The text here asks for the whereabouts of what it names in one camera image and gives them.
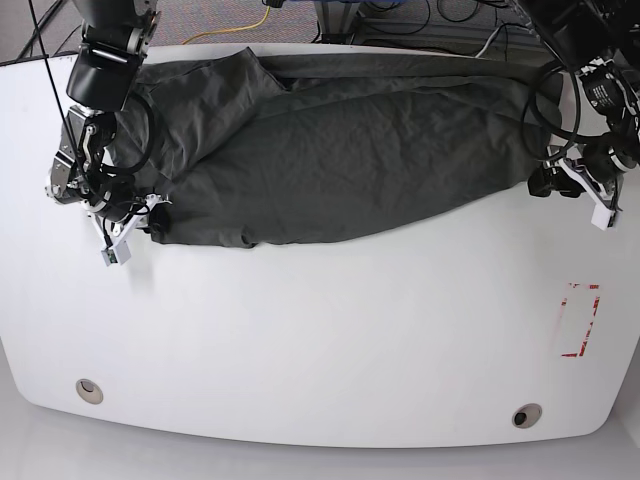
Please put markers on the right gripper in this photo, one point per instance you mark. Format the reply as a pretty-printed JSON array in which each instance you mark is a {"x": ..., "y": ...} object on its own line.
[{"x": 115, "y": 223}]

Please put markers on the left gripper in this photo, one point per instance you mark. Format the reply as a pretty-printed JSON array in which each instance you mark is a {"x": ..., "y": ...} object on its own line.
[{"x": 599, "y": 175}]

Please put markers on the dark grey t-shirt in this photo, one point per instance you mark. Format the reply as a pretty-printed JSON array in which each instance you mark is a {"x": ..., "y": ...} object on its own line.
[{"x": 324, "y": 148}]

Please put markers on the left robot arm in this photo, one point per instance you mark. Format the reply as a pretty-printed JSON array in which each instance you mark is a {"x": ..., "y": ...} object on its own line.
[{"x": 596, "y": 43}]

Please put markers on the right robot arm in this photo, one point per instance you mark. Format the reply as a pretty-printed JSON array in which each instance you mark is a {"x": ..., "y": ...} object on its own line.
[{"x": 114, "y": 43}]

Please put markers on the red tape rectangle marking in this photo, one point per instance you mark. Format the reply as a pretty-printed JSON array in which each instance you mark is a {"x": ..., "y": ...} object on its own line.
[{"x": 577, "y": 315}]

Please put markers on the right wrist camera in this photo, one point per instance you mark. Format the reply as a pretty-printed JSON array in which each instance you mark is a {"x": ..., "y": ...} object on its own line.
[{"x": 116, "y": 254}]

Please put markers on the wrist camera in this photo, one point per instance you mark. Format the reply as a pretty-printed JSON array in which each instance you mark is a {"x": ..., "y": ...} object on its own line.
[
  {"x": 604, "y": 218},
  {"x": 116, "y": 254}
]

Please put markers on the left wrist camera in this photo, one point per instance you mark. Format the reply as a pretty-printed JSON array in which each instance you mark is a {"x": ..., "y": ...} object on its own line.
[{"x": 604, "y": 218}]

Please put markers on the left table cable grommet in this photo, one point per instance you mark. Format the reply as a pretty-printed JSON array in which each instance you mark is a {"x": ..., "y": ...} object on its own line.
[{"x": 89, "y": 391}]

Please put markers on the table cable grommet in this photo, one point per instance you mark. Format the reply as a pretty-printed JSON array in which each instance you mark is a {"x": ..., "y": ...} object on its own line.
[
  {"x": 527, "y": 416},
  {"x": 89, "y": 391}
]

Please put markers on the right table cable grommet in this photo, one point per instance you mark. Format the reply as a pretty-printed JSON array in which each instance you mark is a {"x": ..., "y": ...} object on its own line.
[{"x": 527, "y": 416}]

